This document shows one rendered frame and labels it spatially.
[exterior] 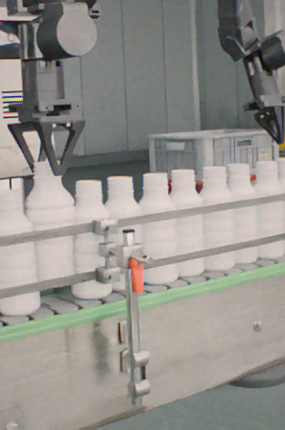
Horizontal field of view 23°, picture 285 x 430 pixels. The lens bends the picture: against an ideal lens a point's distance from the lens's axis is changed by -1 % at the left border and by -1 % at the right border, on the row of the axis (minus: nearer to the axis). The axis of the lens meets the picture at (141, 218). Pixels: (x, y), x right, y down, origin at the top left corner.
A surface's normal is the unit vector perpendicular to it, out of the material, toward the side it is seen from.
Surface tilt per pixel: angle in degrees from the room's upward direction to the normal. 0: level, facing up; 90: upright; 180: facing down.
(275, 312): 90
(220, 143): 90
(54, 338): 90
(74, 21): 90
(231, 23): 116
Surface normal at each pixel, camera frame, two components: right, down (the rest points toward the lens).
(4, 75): 0.58, 0.11
